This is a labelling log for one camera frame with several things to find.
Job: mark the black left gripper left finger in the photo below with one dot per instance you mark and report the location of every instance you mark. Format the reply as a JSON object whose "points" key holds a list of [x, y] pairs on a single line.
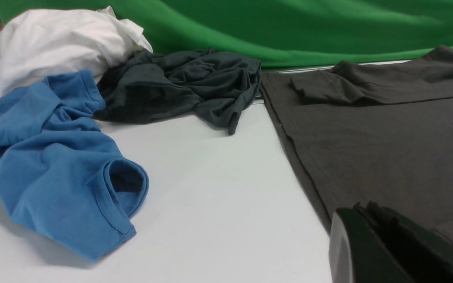
{"points": [[356, 253]]}

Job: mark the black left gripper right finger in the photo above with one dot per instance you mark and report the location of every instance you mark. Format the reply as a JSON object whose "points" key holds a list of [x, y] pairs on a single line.
{"points": [[421, 254]]}

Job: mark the gray long-sleeved shirt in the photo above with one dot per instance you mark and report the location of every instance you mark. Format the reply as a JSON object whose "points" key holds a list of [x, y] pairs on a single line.
{"points": [[357, 133]]}

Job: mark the dark teal shirt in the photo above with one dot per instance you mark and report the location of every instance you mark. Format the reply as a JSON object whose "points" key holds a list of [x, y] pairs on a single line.
{"points": [[216, 85]]}

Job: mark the blue shirt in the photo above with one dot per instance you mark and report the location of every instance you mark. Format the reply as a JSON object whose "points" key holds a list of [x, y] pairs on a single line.
{"points": [[60, 176]]}

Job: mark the white shirt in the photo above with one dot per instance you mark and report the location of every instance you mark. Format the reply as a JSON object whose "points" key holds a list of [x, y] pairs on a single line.
{"points": [[43, 42]]}

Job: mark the green backdrop cloth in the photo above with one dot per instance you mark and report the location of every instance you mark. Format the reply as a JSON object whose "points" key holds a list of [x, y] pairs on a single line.
{"points": [[280, 33]]}

